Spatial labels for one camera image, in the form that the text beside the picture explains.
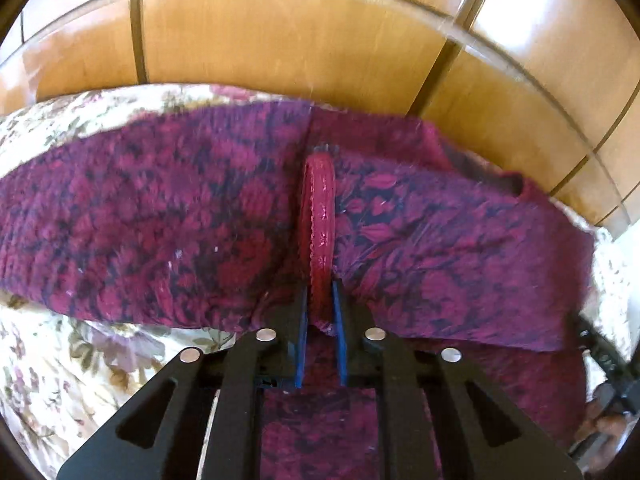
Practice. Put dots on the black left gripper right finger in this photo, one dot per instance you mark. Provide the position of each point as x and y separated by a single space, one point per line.
438 414

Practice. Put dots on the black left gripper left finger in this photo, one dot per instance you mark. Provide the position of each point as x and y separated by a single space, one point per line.
199 417

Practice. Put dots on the crimson patterned knit garment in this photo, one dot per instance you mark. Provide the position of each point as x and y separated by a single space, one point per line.
211 218

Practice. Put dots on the person's hand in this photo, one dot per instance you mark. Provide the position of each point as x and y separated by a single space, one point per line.
614 426

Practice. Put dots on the floral bedspread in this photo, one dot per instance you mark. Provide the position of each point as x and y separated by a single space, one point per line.
63 378

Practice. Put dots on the wooden headboard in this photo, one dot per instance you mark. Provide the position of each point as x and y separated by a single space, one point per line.
549 88

